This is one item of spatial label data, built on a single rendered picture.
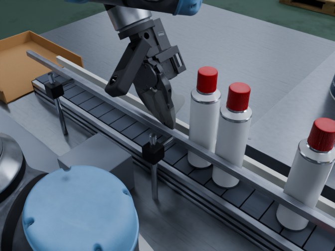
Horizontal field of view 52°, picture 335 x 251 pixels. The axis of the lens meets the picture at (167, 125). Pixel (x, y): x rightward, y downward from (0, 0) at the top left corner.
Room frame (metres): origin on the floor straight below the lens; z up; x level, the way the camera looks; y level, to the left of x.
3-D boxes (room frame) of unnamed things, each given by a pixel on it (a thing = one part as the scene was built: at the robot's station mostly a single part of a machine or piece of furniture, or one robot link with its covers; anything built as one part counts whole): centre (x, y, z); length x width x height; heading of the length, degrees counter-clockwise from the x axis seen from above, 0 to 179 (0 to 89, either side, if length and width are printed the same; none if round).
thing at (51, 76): (0.65, 0.24, 0.91); 0.07 x 0.03 x 0.17; 138
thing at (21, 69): (0.95, 0.46, 0.85); 0.30 x 0.26 x 0.04; 48
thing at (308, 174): (0.35, -0.21, 0.98); 0.05 x 0.05 x 0.20
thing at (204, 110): (0.49, -0.07, 0.98); 0.05 x 0.05 x 0.20
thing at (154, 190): (0.45, 0.01, 0.91); 0.07 x 0.03 x 0.17; 138
